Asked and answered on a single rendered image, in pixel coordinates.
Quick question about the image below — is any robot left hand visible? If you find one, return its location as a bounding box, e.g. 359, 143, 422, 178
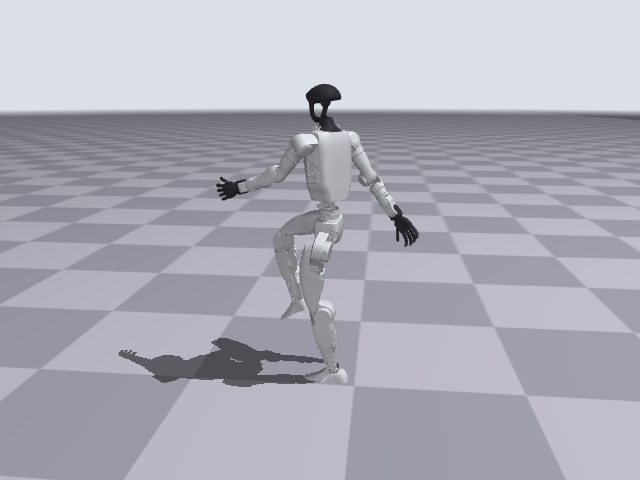
216, 177, 249, 201

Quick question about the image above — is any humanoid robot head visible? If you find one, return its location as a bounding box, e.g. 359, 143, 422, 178
306, 84, 341, 132

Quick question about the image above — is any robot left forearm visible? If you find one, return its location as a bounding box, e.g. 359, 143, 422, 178
237, 167, 278, 193

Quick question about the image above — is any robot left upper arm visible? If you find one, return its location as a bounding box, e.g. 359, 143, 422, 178
268, 133, 319, 183

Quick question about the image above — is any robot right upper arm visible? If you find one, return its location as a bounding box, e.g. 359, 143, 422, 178
347, 131, 377, 187

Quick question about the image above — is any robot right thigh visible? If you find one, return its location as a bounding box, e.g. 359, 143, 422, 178
273, 209, 319, 251

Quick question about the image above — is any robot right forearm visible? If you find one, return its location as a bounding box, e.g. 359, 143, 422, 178
369, 171, 399, 217

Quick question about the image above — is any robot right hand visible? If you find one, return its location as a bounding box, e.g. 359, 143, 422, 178
389, 204, 419, 247

